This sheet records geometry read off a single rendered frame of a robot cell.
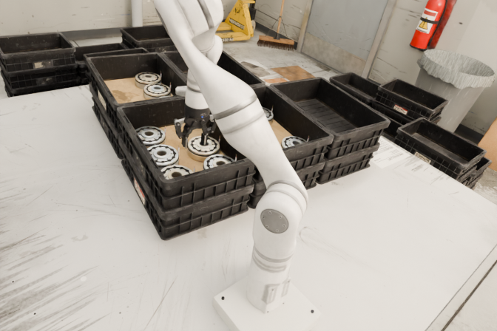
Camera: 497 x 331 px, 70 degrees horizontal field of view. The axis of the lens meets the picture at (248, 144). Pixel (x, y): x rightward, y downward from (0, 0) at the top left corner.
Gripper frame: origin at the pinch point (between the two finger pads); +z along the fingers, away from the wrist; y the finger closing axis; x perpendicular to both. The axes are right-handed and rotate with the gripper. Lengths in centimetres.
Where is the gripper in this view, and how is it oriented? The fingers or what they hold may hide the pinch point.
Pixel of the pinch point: (194, 141)
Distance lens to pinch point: 113.8
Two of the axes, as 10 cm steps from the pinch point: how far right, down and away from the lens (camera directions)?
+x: -4.9, -5.6, 6.7
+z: -1.6, 8.1, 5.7
